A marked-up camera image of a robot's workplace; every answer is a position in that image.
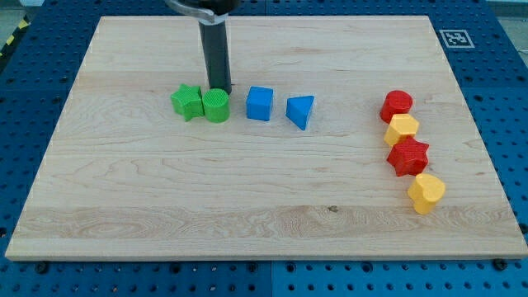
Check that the red star block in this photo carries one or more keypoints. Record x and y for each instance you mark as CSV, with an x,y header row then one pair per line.
x,y
408,157

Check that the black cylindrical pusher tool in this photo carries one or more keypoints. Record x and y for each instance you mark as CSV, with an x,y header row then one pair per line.
x,y
216,53

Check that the yellow heart block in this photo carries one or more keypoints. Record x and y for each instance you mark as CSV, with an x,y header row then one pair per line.
x,y
426,191

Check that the yellow hexagon block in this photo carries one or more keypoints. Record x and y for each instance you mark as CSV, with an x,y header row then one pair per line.
x,y
401,127

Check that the blue triangular prism block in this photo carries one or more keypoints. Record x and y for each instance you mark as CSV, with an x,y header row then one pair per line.
x,y
299,109

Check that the green cylinder block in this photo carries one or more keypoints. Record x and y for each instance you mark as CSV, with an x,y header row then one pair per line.
x,y
216,105

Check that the robot arm end with clamp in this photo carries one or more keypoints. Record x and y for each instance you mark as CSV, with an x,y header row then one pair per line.
x,y
208,12

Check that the blue cube block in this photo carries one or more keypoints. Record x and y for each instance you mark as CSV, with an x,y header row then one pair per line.
x,y
259,103

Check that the white fiducial marker tag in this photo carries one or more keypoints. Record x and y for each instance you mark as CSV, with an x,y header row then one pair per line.
x,y
456,39

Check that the green star block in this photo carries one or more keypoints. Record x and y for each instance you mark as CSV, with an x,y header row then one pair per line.
x,y
187,102

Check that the light wooden board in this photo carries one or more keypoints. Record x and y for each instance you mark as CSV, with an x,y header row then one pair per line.
x,y
124,178

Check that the red cylinder block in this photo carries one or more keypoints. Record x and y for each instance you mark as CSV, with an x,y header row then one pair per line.
x,y
395,102

